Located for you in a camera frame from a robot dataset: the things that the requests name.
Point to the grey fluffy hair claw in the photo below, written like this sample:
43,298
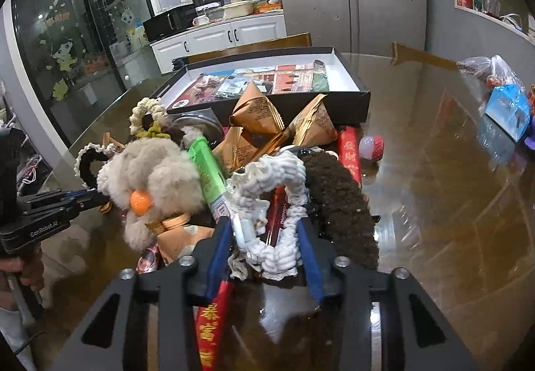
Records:
150,183

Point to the blue box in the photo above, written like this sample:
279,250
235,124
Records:
508,111

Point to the person's left hand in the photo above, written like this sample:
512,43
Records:
35,275

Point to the pink and white ball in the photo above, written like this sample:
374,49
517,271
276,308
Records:
372,147

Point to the glass door with stickers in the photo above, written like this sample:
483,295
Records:
75,45

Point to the cream plastic basin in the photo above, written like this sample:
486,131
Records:
238,9

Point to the printed paper sheet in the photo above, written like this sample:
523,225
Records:
288,76

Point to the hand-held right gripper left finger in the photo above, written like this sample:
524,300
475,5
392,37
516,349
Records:
219,258

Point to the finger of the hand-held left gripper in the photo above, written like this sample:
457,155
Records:
77,196
90,206

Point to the white knitted scrunchie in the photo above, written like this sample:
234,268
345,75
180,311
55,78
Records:
276,170

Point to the white kitchen cabinet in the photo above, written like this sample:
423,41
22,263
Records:
234,34

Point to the red gold-lettered packet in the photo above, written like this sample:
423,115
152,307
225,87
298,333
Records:
213,329
350,153

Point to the glossy brown desktop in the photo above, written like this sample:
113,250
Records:
418,195

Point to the olive green scrunchie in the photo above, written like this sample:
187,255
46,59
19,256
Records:
156,130

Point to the clear plastic bag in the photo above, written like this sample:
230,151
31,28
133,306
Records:
489,72

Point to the brown triangular snack packet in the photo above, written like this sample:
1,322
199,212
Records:
255,109
236,151
313,122

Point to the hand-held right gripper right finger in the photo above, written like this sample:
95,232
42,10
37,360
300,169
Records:
311,266

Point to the green packet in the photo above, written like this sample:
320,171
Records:
207,170

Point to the brown fuzzy hair claw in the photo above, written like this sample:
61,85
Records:
338,195

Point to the white mug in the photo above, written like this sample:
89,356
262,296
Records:
200,21

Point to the dark cloth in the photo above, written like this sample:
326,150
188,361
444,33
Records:
179,61

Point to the peach dotted packet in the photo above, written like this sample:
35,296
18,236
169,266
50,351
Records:
184,241

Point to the black microwave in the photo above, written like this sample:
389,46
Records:
167,23

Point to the red snack stick packet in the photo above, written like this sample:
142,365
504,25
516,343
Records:
278,216

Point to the black and cream scrunchie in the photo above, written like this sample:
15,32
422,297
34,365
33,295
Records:
90,162

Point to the black shallow box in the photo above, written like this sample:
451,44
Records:
347,74

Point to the cream bobble scrunchie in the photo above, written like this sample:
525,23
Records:
148,107

